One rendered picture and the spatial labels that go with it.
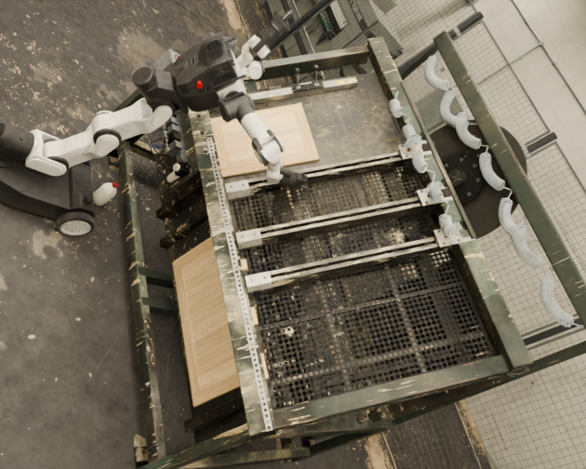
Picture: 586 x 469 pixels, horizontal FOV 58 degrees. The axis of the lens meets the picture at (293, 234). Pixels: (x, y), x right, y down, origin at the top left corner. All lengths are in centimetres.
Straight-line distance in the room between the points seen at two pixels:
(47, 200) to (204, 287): 97
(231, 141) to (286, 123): 36
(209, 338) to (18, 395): 96
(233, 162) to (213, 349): 106
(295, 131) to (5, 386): 200
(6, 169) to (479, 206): 263
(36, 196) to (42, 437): 122
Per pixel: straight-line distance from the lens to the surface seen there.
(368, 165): 302
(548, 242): 309
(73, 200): 323
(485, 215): 329
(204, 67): 265
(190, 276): 323
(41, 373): 290
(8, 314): 294
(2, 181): 308
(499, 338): 269
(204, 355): 304
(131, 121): 291
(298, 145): 314
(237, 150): 312
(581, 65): 799
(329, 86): 343
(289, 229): 275
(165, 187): 369
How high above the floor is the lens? 239
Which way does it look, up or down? 27 degrees down
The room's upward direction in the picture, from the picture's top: 59 degrees clockwise
